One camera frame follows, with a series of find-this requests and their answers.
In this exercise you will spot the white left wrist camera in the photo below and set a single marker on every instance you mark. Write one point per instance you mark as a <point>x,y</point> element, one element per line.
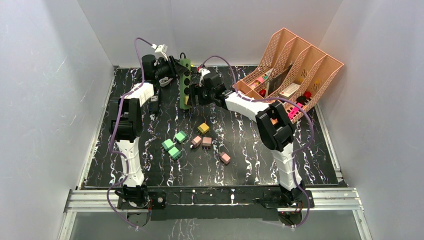
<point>160,51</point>

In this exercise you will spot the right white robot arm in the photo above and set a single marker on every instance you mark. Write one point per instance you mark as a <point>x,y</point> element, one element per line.
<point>276,130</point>

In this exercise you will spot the green power strip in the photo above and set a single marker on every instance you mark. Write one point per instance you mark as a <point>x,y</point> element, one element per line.
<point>184,82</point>

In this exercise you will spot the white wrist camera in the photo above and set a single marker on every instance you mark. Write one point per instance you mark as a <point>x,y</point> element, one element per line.
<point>160,51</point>
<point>203,72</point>

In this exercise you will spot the pink plug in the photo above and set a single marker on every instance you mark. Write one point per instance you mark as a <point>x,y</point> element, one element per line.
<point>196,142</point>
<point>225,158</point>

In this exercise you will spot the pink plug adapter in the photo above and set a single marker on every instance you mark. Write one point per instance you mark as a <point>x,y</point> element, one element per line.
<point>206,143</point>

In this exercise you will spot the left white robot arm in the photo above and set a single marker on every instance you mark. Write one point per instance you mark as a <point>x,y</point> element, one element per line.
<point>126,124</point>

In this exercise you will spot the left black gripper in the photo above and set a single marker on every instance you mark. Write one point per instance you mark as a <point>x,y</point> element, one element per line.
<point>173,69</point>

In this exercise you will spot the orange plastic desk organizer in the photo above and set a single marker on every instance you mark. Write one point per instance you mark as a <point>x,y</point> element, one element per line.
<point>293,69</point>

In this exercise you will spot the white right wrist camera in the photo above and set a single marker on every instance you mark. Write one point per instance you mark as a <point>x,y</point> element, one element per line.
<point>203,72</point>

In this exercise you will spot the yellow plug adapter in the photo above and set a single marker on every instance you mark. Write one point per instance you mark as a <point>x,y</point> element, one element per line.
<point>203,128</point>

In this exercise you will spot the green plug adapter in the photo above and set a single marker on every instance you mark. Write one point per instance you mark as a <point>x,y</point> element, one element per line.
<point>180,137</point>
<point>167,144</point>

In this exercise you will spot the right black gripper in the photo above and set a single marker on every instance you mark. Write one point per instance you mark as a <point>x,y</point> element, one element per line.
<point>196,89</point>

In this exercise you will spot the black power strip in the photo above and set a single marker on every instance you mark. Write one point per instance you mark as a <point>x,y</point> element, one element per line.
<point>155,102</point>

